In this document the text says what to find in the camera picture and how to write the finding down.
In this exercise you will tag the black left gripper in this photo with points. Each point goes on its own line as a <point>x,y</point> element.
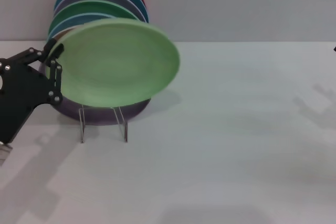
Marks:
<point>18,95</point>

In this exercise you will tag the light green plate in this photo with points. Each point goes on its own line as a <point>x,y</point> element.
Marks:
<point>115,64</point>

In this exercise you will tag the beige plate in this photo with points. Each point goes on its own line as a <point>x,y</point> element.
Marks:
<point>64,33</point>

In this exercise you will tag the light blue plate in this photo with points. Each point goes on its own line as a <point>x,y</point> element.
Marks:
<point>73,20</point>

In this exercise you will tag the dark green plate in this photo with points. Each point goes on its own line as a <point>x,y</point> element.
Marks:
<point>92,7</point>

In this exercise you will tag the lilac plate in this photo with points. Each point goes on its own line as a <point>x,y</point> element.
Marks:
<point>105,116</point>

